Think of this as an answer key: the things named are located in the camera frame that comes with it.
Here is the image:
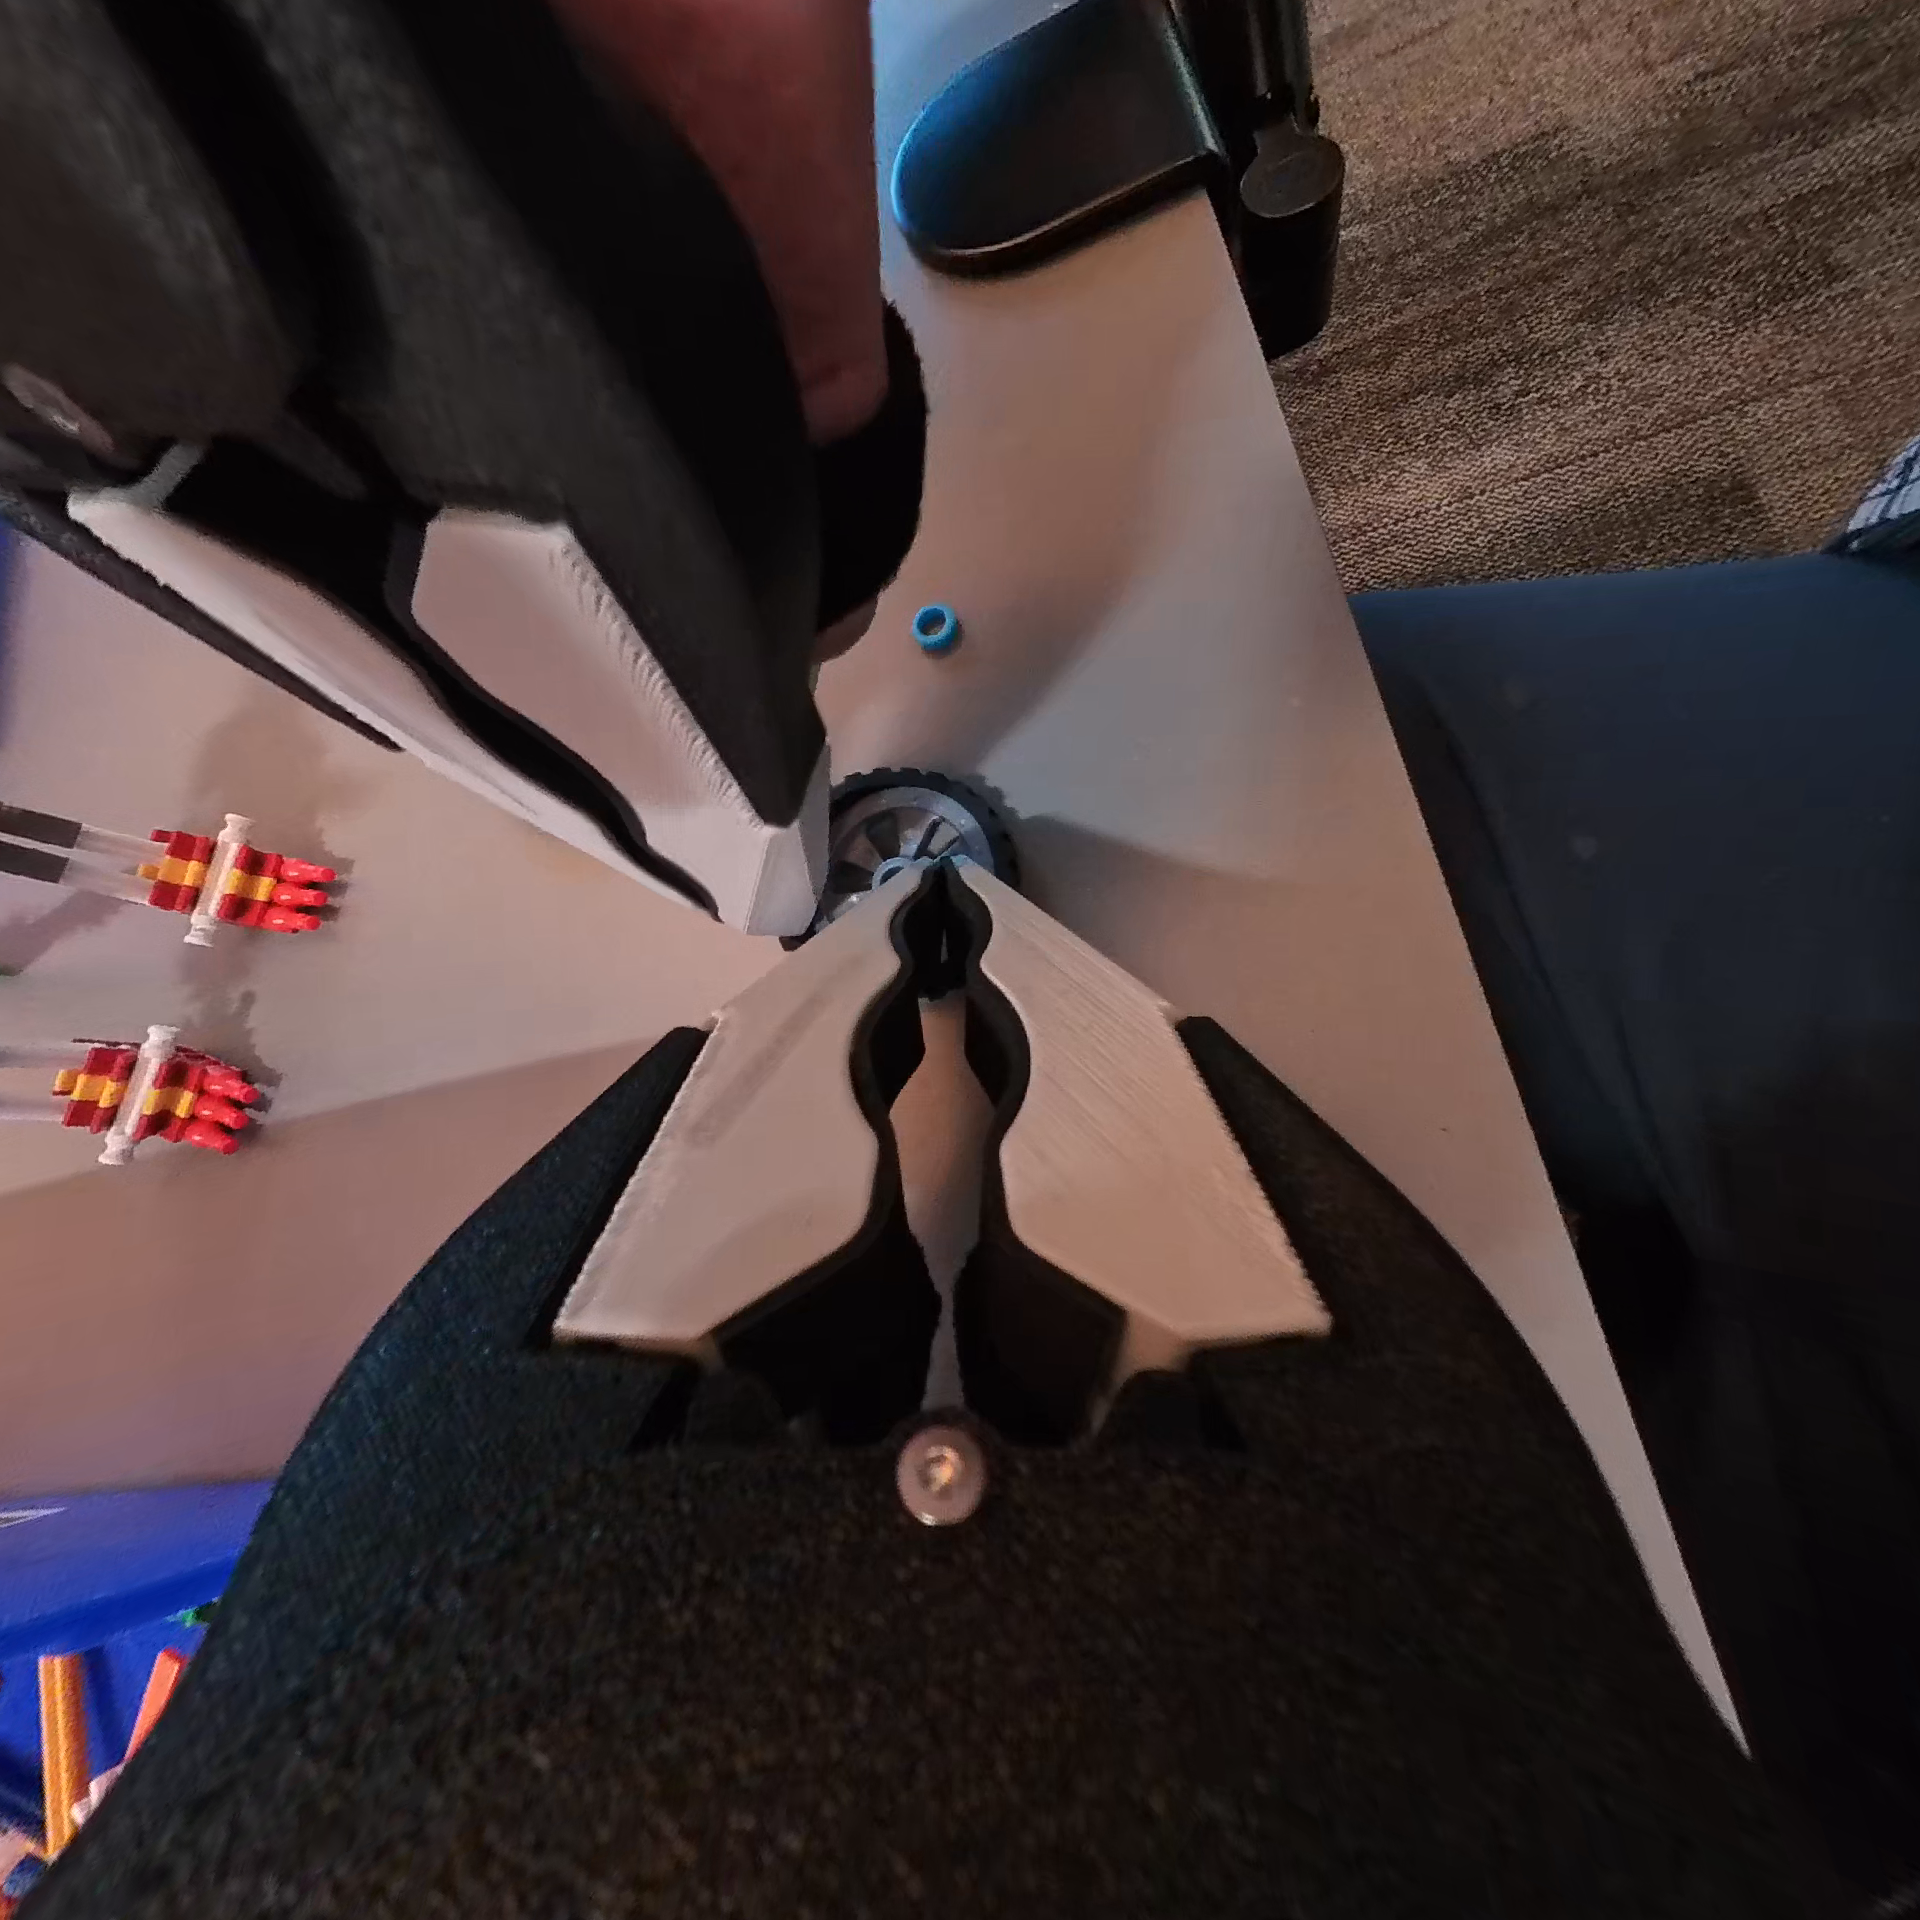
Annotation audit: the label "blue plastic bin white tag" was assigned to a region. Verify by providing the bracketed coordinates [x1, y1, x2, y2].
[0, 1476, 279, 1920]

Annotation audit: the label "person's dark trousers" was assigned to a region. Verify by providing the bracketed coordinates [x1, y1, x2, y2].
[1350, 546, 1920, 1920]

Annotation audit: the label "colourful construction toy figure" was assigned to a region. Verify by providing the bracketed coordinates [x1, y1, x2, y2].
[0, 802, 339, 1162]

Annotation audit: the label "pile of colourful construction pieces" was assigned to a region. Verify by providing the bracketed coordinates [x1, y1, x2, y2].
[0, 1605, 204, 1905]

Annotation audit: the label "grey toy wheel black tyre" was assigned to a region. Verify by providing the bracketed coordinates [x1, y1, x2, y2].
[785, 768, 1033, 1022]

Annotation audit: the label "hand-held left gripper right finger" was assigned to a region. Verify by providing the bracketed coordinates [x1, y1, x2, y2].
[949, 864, 1338, 1445]

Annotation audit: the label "person's plaid shirt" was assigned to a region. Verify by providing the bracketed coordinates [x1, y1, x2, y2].
[1837, 433, 1920, 558]

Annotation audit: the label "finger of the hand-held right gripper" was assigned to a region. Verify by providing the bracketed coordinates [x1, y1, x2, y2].
[387, 506, 836, 935]
[63, 448, 724, 924]

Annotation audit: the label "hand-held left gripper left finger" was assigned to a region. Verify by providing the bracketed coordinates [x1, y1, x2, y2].
[551, 865, 943, 1445]

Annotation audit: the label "person's right hand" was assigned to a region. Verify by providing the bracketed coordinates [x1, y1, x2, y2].
[557, 0, 893, 444]

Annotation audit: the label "black desk clamp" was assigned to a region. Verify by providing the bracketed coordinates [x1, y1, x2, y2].
[890, 0, 1339, 360]

